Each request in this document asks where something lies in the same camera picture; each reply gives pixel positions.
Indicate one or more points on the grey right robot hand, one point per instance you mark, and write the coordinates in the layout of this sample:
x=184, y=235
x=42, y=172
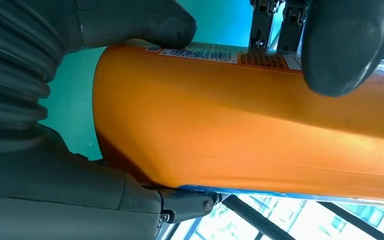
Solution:
x=62, y=205

